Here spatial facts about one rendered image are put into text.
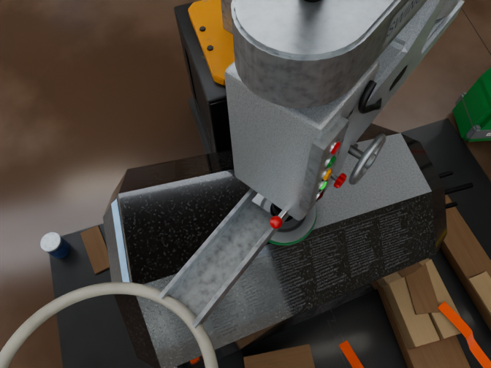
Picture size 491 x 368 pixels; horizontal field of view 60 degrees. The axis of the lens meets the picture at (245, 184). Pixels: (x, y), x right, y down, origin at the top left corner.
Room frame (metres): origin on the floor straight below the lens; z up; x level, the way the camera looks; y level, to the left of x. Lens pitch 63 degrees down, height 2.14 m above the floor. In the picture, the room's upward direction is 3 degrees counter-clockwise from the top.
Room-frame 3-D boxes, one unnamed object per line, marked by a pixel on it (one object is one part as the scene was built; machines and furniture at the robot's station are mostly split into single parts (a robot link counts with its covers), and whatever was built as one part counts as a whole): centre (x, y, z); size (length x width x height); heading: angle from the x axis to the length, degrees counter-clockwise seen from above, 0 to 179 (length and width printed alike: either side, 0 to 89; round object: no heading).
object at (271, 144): (0.60, -0.17, 1.33); 0.36 x 0.22 x 0.45; 138
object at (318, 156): (0.41, -0.15, 1.38); 0.08 x 0.03 x 0.28; 138
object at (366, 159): (0.55, -0.29, 1.20); 0.15 x 0.10 x 0.15; 138
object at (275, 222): (0.40, -0.08, 1.18); 0.08 x 0.03 x 0.03; 138
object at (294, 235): (0.54, -0.12, 0.87); 0.21 x 0.21 x 0.01
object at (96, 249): (0.74, 0.80, 0.02); 0.25 x 0.10 x 0.01; 25
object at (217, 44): (1.47, -0.07, 0.76); 0.49 x 0.49 x 0.05; 15
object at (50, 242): (0.75, 0.99, 0.08); 0.10 x 0.10 x 0.13
